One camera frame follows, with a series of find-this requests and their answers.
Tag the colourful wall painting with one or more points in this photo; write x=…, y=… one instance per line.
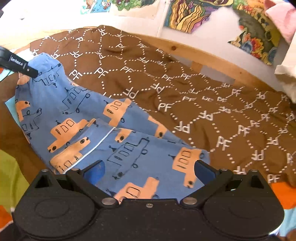
x=224, y=28

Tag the colour block patchwork quilt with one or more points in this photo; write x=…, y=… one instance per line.
x=20, y=165

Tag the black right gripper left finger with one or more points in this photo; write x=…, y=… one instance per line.
x=59, y=206

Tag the brown PF patterned blanket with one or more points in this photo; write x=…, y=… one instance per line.
x=242, y=127

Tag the white cream hanging garment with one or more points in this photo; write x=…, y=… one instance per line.
x=286, y=72

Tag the wooden bed frame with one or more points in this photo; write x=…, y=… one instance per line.
x=201, y=58

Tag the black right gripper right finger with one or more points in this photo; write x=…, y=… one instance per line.
x=235, y=205

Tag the pink cloth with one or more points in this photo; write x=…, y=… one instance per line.
x=282, y=14

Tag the blue pants with orange cars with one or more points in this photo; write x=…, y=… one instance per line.
x=126, y=152

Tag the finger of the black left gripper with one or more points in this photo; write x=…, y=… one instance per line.
x=12, y=62

